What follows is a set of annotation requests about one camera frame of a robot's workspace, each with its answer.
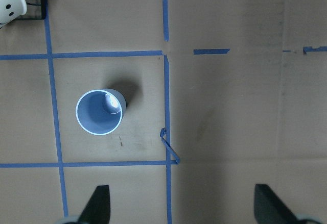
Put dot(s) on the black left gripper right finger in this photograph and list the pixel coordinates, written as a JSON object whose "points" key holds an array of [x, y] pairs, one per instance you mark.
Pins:
{"points": [[269, 208]]}

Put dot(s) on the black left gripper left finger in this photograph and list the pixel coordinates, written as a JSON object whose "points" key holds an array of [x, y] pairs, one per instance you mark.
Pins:
{"points": [[97, 209]]}

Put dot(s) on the light blue plastic cup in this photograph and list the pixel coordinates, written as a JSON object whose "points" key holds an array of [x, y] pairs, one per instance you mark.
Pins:
{"points": [[100, 112]]}

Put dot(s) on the brown paper table cover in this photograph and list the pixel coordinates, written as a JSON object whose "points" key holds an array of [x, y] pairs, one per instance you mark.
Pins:
{"points": [[220, 95]]}

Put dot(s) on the white smiley face mug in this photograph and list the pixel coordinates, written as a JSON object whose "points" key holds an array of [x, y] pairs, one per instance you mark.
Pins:
{"points": [[11, 9]]}

